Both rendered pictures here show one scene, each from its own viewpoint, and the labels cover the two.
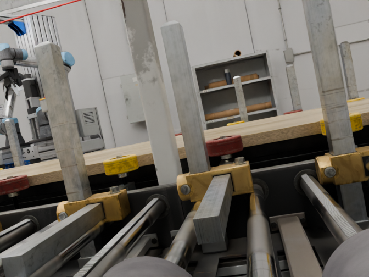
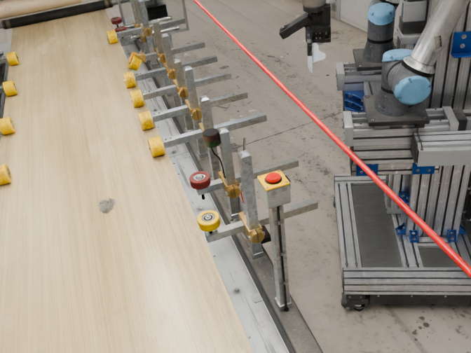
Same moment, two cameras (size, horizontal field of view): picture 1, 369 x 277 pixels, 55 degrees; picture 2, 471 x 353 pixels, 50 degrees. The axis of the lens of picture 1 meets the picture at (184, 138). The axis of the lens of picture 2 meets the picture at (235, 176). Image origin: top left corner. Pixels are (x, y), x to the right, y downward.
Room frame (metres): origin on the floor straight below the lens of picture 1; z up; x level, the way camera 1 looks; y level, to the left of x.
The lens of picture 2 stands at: (1.34, -0.29, 2.04)
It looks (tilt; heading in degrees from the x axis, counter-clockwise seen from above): 36 degrees down; 65
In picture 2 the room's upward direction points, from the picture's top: 8 degrees counter-clockwise
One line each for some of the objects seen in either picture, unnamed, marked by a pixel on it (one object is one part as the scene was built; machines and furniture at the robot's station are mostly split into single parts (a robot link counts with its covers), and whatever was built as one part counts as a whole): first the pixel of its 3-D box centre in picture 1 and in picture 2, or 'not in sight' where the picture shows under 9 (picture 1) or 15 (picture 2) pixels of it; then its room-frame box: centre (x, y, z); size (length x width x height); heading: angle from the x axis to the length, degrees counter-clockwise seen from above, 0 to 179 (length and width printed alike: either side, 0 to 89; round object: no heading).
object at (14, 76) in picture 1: (11, 77); (317, 23); (2.31, 1.02, 1.46); 0.09 x 0.08 x 0.12; 144
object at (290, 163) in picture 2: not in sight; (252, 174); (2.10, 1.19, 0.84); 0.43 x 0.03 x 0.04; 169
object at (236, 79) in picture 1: (245, 125); not in sight; (1.71, -0.30, 0.88); 0.04 x 0.04 x 0.48; 79
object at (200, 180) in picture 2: not in sight; (201, 187); (1.89, 1.23, 0.85); 0.08 x 0.08 x 0.11
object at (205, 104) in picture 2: not in sight; (212, 146); (2.04, 1.41, 0.89); 0.04 x 0.04 x 0.48; 79
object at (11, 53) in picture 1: (5, 53); not in sight; (2.31, 1.02, 1.62); 0.09 x 0.08 x 0.11; 152
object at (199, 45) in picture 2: not in sight; (174, 50); (2.32, 2.42, 0.95); 0.37 x 0.03 x 0.03; 169
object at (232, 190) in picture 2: not in sight; (228, 183); (2.00, 1.19, 0.85); 0.14 x 0.06 x 0.05; 79
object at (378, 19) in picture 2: (10, 125); (380, 21); (2.95, 1.39, 1.21); 0.13 x 0.12 x 0.14; 47
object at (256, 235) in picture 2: not in sight; (251, 226); (1.95, 0.94, 0.82); 0.14 x 0.06 x 0.05; 79
